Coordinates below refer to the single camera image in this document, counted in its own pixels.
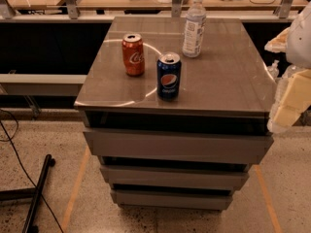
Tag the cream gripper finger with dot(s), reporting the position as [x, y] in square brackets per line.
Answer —
[292, 99]
[278, 43]

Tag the clear plastic water bottle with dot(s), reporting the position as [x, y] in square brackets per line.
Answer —
[194, 29]

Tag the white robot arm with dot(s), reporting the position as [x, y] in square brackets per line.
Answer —
[298, 51]

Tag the left hand sanitizer bottle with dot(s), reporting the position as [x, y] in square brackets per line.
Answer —
[273, 69]

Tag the blue pepsi can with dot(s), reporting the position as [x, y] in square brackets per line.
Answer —
[168, 68]

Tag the grey drawer cabinet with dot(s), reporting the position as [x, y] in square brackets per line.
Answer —
[195, 151]

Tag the orange coca-cola can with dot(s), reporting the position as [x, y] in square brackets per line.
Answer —
[133, 54]

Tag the black stand base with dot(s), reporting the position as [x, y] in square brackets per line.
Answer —
[32, 193]

